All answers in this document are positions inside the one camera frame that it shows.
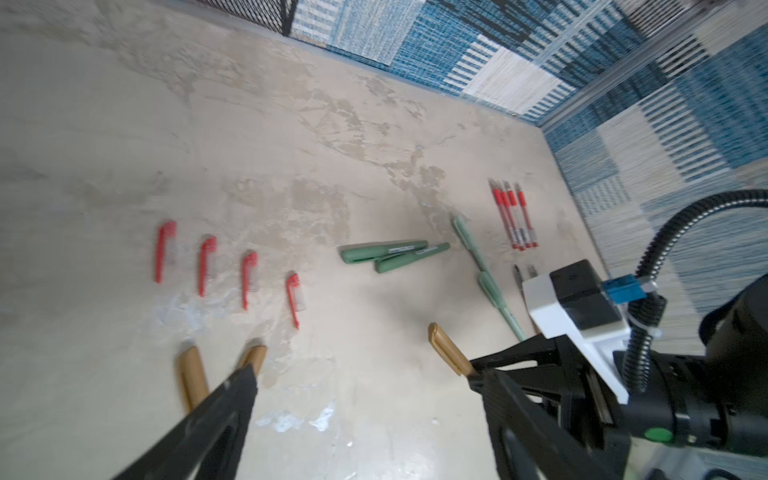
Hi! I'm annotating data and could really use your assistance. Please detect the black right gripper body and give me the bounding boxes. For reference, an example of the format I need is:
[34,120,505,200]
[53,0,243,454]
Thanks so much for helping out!
[468,335,630,476]

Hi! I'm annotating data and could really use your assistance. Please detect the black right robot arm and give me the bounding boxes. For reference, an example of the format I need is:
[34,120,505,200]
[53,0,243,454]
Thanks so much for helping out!
[458,189,767,479]

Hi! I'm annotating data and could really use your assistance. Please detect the tan marker cap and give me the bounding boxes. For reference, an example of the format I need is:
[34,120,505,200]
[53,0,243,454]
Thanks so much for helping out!
[238,345,268,377]
[175,343,210,414]

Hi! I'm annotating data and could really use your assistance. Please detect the red pen cap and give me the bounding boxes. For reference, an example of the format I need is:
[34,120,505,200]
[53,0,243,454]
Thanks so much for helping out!
[154,220,177,284]
[286,272,305,330]
[197,235,218,298]
[241,250,259,311]

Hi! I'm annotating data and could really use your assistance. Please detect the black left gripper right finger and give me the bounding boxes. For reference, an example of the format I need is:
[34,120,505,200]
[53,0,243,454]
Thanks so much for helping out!
[481,370,623,479]

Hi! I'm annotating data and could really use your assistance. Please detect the light green marker long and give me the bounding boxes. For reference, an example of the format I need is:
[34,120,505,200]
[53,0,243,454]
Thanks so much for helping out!
[452,216,489,271]

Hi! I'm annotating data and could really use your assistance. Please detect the dark green marker pen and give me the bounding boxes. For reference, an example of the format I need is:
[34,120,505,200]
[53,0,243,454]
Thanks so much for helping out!
[339,240,428,264]

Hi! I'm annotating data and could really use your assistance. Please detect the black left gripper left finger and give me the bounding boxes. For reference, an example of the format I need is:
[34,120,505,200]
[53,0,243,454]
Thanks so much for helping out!
[116,366,258,479]

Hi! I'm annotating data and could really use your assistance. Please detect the light green marker short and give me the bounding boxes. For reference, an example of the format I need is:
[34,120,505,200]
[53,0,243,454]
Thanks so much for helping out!
[477,271,527,341]

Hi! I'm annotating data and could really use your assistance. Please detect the tan marker pen front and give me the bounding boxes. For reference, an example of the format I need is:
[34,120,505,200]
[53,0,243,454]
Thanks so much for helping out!
[428,322,477,378]

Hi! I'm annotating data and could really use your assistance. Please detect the black mesh shelf rack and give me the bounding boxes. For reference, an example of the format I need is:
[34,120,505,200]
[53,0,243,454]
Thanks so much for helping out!
[198,0,298,37]

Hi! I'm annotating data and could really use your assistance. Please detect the red gel pen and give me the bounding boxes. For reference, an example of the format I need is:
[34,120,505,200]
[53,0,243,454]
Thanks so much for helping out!
[489,179,525,251]
[514,183,538,248]
[503,181,533,248]
[496,181,517,230]

